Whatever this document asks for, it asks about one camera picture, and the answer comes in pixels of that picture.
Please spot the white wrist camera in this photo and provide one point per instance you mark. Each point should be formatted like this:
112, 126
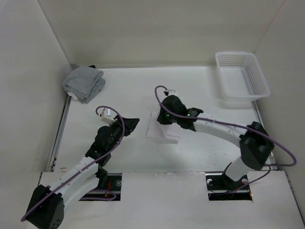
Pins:
169, 92
106, 116

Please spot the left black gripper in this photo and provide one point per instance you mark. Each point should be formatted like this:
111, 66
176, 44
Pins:
130, 124

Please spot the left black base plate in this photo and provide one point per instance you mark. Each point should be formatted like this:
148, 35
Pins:
108, 189

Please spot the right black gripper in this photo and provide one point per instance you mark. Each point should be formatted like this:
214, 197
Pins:
161, 118

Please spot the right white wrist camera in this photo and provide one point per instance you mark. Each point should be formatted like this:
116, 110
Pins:
169, 92

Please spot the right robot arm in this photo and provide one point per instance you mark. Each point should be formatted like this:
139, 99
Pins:
254, 143

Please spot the white plastic basket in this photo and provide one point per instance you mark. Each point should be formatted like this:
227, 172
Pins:
241, 77

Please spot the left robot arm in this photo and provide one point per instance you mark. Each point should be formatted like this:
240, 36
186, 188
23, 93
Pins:
48, 204

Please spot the white tank top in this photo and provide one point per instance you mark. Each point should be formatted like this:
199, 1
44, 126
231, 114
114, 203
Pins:
168, 133

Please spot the folded grey tank tops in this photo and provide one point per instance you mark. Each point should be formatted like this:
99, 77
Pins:
84, 83

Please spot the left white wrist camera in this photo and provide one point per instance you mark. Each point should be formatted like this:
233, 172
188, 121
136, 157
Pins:
106, 116

